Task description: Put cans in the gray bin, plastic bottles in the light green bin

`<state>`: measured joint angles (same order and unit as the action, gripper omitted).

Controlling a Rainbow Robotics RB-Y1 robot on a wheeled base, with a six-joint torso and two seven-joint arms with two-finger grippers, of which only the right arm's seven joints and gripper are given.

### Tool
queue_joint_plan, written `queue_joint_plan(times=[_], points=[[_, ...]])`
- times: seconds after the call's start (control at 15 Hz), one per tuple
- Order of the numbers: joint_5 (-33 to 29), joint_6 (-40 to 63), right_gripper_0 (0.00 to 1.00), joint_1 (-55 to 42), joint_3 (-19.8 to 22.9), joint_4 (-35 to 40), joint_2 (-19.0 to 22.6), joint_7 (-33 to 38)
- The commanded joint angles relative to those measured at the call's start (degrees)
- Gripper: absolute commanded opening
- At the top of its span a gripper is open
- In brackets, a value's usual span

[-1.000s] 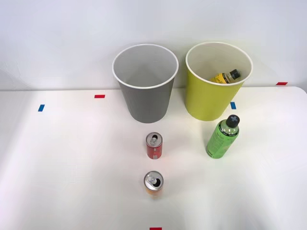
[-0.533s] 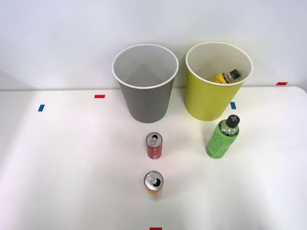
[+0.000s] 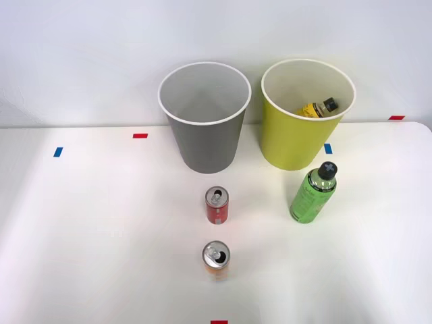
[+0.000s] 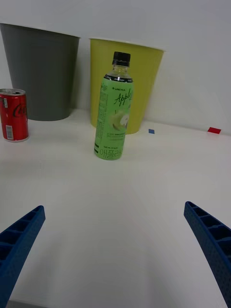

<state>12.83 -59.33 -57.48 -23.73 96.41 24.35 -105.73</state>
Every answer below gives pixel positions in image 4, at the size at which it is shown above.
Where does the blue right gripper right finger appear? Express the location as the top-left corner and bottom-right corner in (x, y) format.
(184, 201), (231, 308)

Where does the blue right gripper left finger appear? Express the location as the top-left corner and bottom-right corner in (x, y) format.
(0, 205), (46, 308)

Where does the red drink can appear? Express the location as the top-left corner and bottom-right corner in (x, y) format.
(0, 88), (29, 142)

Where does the green label plastic bottle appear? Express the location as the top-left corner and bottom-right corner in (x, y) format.
(93, 51), (134, 161)

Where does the grey plastic waste bin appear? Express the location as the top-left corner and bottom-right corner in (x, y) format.
(0, 23), (81, 122)

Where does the yellow-green plastic waste bin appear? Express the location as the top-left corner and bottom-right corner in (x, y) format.
(89, 38), (166, 135)

